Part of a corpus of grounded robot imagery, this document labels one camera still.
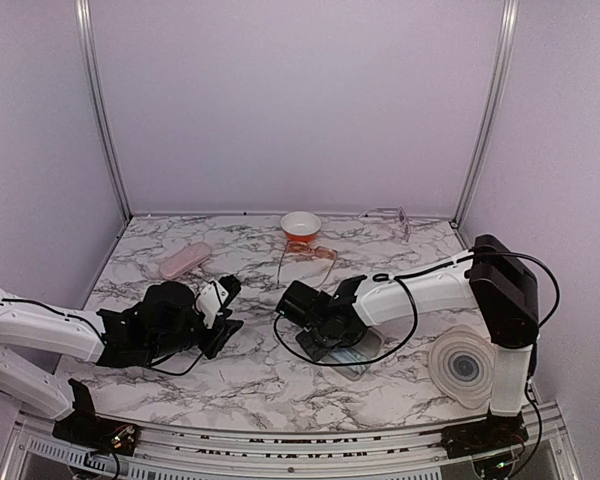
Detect light blue cleaning cloth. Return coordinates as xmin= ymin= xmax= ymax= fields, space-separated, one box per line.
xmin=329 ymin=348 xmax=367 ymax=365

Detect pink hard glasses case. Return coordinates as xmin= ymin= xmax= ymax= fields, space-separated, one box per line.
xmin=323 ymin=328 xmax=385 ymax=382

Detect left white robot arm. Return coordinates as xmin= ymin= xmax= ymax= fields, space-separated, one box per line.
xmin=0 ymin=275 xmax=242 ymax=453

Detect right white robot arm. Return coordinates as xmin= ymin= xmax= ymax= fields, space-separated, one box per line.
xmin=275 ymin=235 xmax=540 ymax=458

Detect pink transparent sunglasses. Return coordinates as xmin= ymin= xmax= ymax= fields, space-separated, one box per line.
xmin=276 ymin=241 xmax=339 ymax=287

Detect pink soft glasses case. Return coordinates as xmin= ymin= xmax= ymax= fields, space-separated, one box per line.
xmin=158 ymin=242 xmax=211 ymax=280

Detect orange white bowl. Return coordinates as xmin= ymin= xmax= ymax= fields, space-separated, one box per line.
xmin=280 ymin=211 xmax=322 ymax=242

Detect grey swirl ceramic plate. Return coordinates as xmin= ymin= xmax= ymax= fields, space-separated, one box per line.
xmin=428 ymin=325 xmax=495 ymax=410

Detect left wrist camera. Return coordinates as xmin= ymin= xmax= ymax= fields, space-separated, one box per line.
xmin=194 ymin=275 xmax=241 ymax=330

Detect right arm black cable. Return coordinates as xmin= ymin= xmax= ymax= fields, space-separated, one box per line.
xmin=273 ymin=249 xmax=562 ymax=369

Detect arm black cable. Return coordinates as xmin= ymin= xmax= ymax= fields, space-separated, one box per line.
xmin=0 ymin=294 xmax=206 ymax=377
xmin=273 ymin=249 xmax=562 ymax=369

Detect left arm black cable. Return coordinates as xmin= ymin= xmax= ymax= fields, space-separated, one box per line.
xmin=0 ymin=294 xmax=206 ymax=377

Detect front aluminium rail base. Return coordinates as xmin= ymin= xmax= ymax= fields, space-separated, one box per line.
xmin=0 ymin=403 xmax=582 ymax=479

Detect left aluminium frame post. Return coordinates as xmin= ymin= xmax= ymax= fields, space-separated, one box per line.
xmin=75 ymin=0 xmax=133 ymax=224

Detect aluminium frame post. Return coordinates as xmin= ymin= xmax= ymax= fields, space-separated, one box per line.
xmin=453 ymin=0 xmax=520 ymax=229
xmin=75 ymin=0 xmax=133 ymax=224

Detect right aluminium frame post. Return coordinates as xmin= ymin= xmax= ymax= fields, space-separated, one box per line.
xmin=453 ymin=0 xmax=520 ymax=229

